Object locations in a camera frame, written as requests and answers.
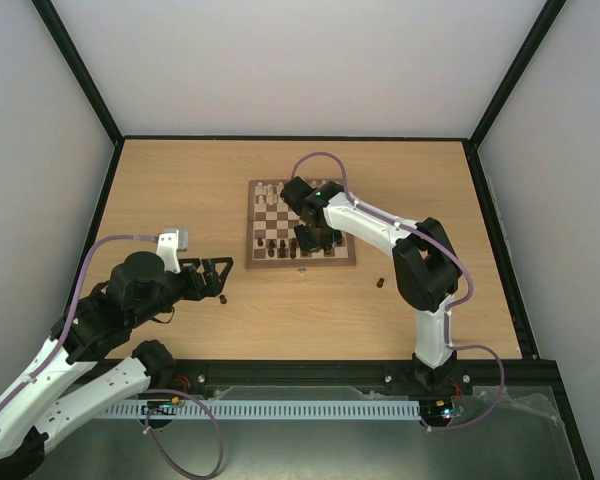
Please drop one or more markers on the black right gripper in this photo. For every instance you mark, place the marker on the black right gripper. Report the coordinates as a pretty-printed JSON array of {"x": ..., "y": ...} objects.
[{"x": 317, "y": 235}]

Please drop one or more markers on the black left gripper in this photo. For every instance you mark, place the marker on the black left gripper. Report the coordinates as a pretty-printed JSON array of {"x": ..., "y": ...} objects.
[{"x": 215, "y": 285}]

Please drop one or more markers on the dark king piece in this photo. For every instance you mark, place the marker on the dark king piece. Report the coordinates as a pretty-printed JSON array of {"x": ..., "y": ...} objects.
[{"x": 293, "y": 248}]

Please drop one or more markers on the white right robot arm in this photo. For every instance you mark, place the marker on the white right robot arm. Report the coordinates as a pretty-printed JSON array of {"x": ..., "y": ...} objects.
[{"x": 424, "y": 262}]

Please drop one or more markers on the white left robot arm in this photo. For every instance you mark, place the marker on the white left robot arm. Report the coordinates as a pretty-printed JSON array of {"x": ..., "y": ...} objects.
[{"x": 38, "y": 409}]

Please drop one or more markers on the wooden chess board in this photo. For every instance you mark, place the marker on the wooden chess board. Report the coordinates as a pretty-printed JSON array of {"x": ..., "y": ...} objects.
[{"x": 277, "y": 222}]

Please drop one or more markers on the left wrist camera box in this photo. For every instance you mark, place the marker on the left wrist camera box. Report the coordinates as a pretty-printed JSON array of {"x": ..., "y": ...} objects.
[{"x": 170, "y": 242}]

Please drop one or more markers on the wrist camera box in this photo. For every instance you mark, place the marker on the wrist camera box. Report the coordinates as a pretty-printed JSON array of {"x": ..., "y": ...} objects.
[
  {"x": 170, "y": 242},
  {"x": 295, "y": 192}
]

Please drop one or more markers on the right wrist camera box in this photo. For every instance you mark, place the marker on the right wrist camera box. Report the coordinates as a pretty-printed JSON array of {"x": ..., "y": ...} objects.
[{"x": 295, "y": 192}]

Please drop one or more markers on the grey slotted cable duct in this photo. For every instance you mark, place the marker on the grey slotted cable duct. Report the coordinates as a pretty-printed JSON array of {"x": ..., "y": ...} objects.
[{"x": 401, "y": 410}]

